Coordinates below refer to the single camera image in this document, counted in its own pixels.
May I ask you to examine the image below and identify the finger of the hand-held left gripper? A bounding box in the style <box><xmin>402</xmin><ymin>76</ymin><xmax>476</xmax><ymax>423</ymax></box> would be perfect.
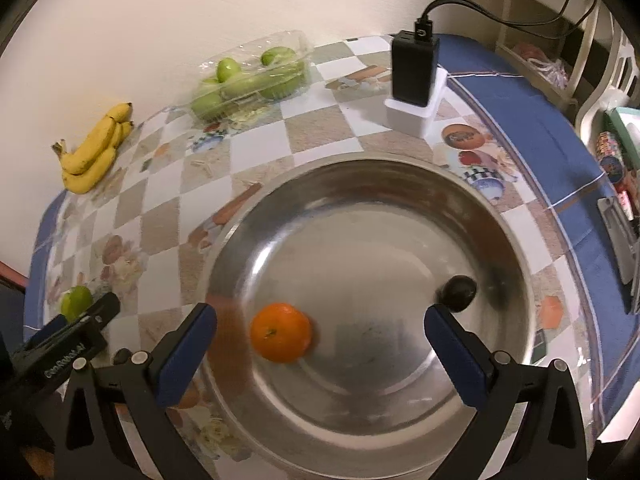
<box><xmin>22</xmin><ymin>292</ymin><xmax>122</xmax><ymax>346</ymax></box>

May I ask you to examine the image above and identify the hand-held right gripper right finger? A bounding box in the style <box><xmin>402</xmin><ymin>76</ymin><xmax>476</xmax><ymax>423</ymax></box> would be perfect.
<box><xmin>424</xmin><ymin>304</ymin><xmax>588</xmax><ymax>480</ymax></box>

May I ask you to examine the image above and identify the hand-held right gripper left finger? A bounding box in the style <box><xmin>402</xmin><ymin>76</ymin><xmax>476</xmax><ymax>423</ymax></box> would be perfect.
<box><xmin>52</xmin><ymin>302</ymin><xmax>218</xmax><ymax>480</ymax></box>

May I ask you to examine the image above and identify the orange tangerine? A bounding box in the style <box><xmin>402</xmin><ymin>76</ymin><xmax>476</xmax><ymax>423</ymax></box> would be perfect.
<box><xmin>250</xmin><ymin>302</ymin><xmax>313</xmax><ymax>363</ymax></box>

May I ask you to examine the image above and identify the round metal bowl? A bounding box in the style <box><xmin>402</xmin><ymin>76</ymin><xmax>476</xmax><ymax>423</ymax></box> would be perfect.
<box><xmin>197</xmin><ymin>157</ymin><xmax>536</xmax><ymax>466</ymax></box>

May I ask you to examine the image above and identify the green apple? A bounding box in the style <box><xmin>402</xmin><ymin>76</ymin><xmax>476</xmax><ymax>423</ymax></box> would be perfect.
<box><xmin>60</xmin><ymin>285</ymin><xmax>94</xmax><ymax>322</ymax></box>

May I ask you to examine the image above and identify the yellow banana bunch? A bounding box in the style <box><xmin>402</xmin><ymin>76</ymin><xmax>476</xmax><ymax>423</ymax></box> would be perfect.
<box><xmin>51</xmin><ymin>102</ymin><xmax>135</xmax><ymax>195</ymax></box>

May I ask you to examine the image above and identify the grey flat device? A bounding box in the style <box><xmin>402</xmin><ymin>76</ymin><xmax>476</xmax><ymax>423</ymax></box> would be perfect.
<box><xmin>597</xmin><ymin>197</ymin><xmax>640</xmax><ymax>313</ymax></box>

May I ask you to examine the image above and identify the white adapter stand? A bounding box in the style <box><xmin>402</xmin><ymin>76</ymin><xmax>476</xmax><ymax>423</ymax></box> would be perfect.
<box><xmin>384</xmin><ymin>67</ymin><xmax>448</xmax><ymax>137</ymax></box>

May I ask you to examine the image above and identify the colourful printed box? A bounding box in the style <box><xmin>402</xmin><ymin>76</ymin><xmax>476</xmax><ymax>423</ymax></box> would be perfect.
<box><xmin>595</xmin><ymin>132</ymin><xmax>627</xmax><ymax>187</ymax></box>

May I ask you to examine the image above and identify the green box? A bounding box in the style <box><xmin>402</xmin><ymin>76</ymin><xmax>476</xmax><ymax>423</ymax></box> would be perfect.
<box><xmin>602</xmin><ymin>107</ymin><xmax>640</xmax><ymax>171</ymax></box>

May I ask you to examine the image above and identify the black power adapter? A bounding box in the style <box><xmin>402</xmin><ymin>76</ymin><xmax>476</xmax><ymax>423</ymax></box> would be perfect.
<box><xmin>391</xmin><ymin>17</ymin><xmax>441</xmax><ymax>107</ymax></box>

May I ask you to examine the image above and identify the pink plastic bag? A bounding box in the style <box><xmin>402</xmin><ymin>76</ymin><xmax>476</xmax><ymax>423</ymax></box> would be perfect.
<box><xmin>512</xmin><ymin>42</ymin><xmax>571</xmax><ymax>88</ymax></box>

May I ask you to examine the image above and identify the clear plastic clamshell container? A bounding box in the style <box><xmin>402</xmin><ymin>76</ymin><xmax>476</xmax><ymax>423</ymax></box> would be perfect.
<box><xmin>187</xmin><ymin>30</ymin><xmax>315</xmax><ymax>122</ymax></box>

